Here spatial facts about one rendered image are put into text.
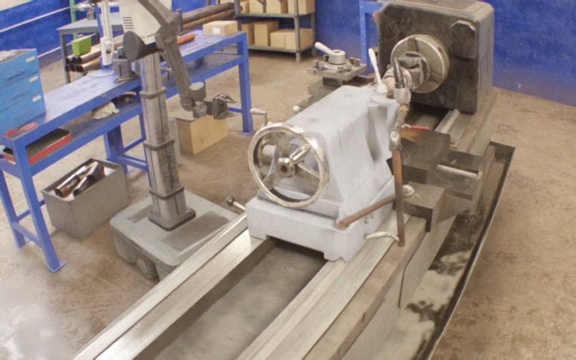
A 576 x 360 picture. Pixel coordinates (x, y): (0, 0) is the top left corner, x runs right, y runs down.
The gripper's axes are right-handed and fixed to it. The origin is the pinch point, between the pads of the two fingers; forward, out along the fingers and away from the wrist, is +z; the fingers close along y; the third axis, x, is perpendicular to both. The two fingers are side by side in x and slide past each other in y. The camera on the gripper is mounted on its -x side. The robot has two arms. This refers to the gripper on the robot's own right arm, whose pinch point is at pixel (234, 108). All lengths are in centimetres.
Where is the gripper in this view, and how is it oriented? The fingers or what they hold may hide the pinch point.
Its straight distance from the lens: 214.8
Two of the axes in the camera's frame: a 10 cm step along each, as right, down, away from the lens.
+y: -0.4, -8.8, -4.8
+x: 5.1, -4.3, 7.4
